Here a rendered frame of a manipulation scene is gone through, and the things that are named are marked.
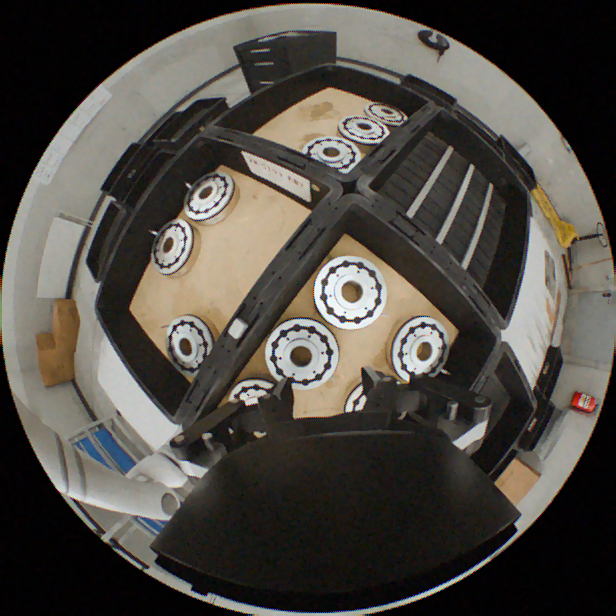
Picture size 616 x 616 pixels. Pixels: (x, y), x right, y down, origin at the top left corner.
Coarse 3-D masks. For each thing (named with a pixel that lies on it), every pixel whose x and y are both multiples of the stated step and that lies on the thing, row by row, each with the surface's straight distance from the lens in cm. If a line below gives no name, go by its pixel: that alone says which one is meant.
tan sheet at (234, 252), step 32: (256, 192) 39; (192, 224) 42; (224, 224) 38; (256, 224) 36; (288, 224) 35; (224, 256) 36; (256, 256) 34; (160, 288) 44; (192, 288) 39; (224, 288) 35; (160, 320) 44; (224, 320) 35
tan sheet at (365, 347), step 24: (384, 264) 34; (312, 288) 32; (408, 288) 35; (288, 312) 32; (312, 312) 32; (384, 312) 33; (408, 312) 35; (432, 312) 37; (336, 336) 32; (360, 336) 32; (384, 336) 33; (264, 360) 34; (360, 360) 33; (384, 360) 34; (336, 384) 34; (312, 408) 35; (336, 408) 36
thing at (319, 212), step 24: (192, 144) 42; (240, 144) 34; (168, 168) 41; (312, 168) 28; (336, 192) 26; (312, 216) 24; (120, 240) 42; (288, 240) 23; (264, 288) 22; (96, 312) 47; (216, 360) 25; (144, 384) 36; (192, 384) 28
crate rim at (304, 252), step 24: (336, 216) 24; (384, 216) 25; (312, 240) 23; (408, 240) 25; (288, 264) 22; (432, 264) 26; (456, 288) 28; (264, 312) 22; (480, 312) 30; (216, 384) 26; (192, 408) 30
